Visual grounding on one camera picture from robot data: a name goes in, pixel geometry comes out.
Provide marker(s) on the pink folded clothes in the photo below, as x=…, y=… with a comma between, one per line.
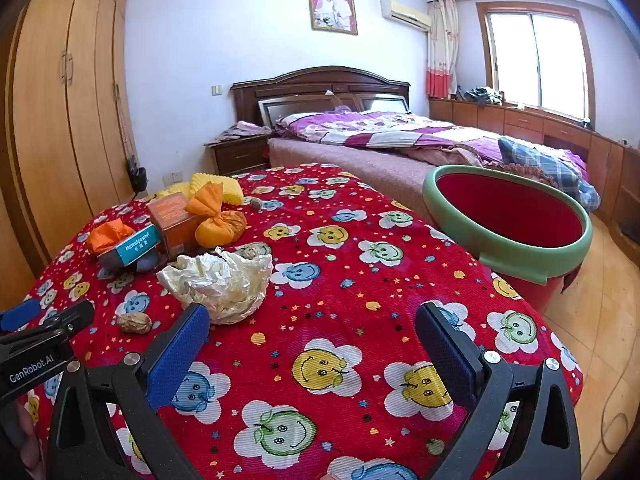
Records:
x=240, y=131

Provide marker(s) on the red bin with green rim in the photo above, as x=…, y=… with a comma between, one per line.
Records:
x=500, y=210

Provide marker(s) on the purple and white quilt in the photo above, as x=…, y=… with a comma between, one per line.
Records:
x=380, y=125

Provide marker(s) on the low wooden window cabinet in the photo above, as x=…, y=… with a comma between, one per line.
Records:
x=525, y=122

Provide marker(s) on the crumpled white paper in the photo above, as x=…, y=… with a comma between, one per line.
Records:
x=215, y=285

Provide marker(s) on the red smiley flower tablecloth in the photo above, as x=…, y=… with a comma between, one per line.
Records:
x=325, y=285

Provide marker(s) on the blue plaid cloth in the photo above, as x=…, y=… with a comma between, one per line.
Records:
x=545, y=165

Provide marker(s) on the purple patterned pillow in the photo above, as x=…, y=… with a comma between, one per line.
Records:
x=300, y=121

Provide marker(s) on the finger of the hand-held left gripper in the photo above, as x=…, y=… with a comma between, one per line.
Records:
x=60, y=321
x=20, y=313

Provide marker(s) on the teal and white box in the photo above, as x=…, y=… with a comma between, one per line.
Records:
x=130, y=247

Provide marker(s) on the wooden framed window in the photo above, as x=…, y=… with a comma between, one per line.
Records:
x=537, y=60

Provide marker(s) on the orange tied fabric bag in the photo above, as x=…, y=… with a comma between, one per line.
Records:
x=220, y=227

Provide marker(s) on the white and red curtain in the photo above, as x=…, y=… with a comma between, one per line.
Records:
x=442, y=50

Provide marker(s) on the white wall socket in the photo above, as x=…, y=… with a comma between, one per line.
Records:
x=174, y=176

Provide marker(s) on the dark wooden headboard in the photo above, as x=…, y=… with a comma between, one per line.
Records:
x=300, y=85

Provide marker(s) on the orange cardboard box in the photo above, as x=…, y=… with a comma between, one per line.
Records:
x=172, y=222

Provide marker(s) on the framed wall photo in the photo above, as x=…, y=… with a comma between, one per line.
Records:
x=332, y=7

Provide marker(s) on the dark wooden nightstand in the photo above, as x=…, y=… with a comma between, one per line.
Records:
x=240, y=155

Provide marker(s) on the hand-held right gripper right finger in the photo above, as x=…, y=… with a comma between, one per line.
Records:
x=445, y=355

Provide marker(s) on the wooden wardrobe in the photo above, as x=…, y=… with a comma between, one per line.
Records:
x=75, y=110

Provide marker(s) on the peanut shell far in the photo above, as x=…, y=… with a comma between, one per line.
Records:
x=256, y=203

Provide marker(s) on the peanut in shell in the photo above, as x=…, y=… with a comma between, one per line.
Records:
x=135, y=322

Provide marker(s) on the yellow foam fruit net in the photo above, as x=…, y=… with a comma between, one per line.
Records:
x=172, y=191
x=225, y=187

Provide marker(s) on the bed with pink sheet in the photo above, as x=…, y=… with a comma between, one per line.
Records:
x=350, y=157

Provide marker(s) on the dark clothes pile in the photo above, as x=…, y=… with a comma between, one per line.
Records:
x=482, y=95

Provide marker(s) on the walnut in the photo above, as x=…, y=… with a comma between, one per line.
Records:
x=255, y=250

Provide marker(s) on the orange crumpled fabric bag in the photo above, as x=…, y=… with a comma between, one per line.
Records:
x=107, y=235

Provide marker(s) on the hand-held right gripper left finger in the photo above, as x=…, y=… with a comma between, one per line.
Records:
x=177, y=355

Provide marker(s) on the black hanging pouch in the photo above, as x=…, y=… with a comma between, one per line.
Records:
x=137, y=175

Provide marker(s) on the wall air conditioner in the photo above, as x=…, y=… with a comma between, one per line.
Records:
x=405, y=15

